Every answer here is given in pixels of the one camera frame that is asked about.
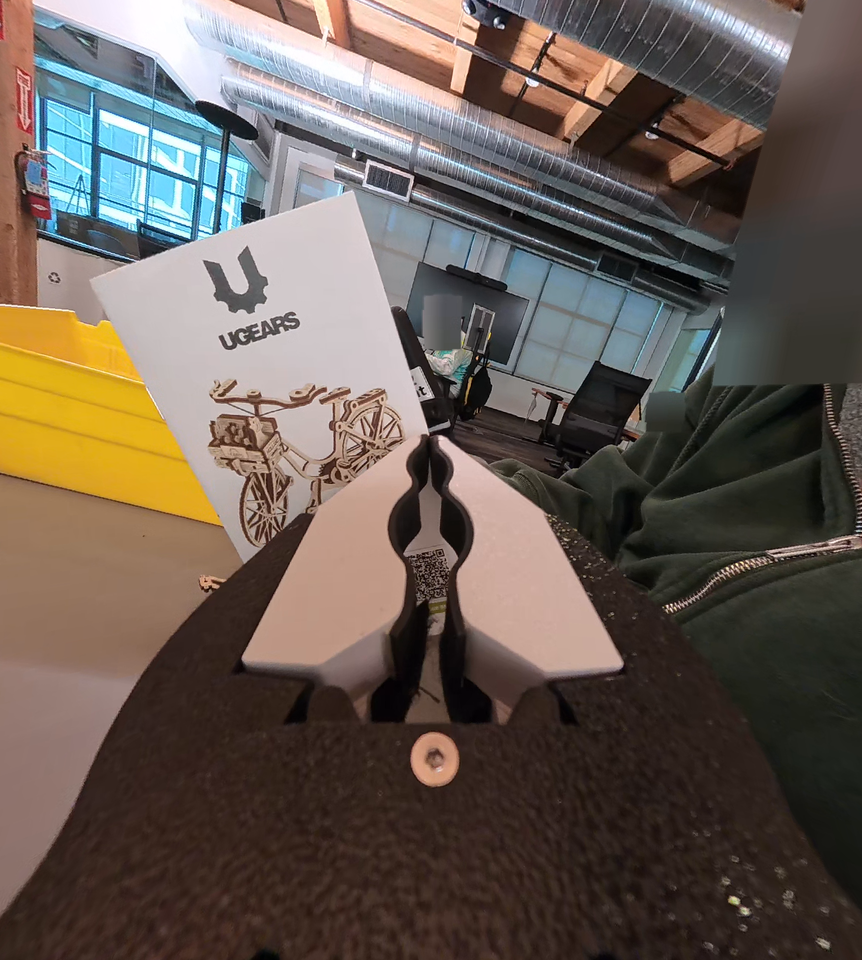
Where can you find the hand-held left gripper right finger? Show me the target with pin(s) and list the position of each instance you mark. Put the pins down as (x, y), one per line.
(536, 592)

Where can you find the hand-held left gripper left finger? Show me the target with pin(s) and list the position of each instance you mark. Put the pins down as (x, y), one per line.
(333, 585)

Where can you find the white instruction leaflet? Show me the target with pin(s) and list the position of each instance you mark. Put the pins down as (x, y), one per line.
(273, 360)

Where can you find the black video bar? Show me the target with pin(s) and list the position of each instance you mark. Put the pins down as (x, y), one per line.
(476, 276)

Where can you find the small wooden model part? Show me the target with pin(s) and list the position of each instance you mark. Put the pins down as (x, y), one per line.
(211, 583)

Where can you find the white air vent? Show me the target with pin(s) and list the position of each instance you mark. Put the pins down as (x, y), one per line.
(388, 180)

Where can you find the black mesh office chair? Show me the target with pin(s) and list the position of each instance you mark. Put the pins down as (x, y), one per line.
(603, 409)

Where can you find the person's green jacket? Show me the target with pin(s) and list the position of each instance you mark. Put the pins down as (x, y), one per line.
(791, 600)

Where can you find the black floor lamp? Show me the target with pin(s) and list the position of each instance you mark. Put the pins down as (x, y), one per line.
(222, 120)

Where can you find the yellow plastic bin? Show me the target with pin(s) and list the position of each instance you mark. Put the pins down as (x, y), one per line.
(48, 405)

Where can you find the red fire extinguisher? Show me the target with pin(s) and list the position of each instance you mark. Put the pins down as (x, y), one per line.
(34, 184)

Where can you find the black wall screen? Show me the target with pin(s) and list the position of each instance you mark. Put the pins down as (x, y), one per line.
(438, 300)

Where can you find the narrow silver air duct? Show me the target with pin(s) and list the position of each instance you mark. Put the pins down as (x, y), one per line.
(551, 232)

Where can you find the silver ribbed air duct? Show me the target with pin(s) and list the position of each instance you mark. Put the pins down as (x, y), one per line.
(438, 127)

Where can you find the wide silver air duct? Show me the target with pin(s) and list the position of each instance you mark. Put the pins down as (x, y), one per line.
(626, 45)

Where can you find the wooden post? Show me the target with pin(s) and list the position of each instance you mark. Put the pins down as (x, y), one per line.
(7, 150)

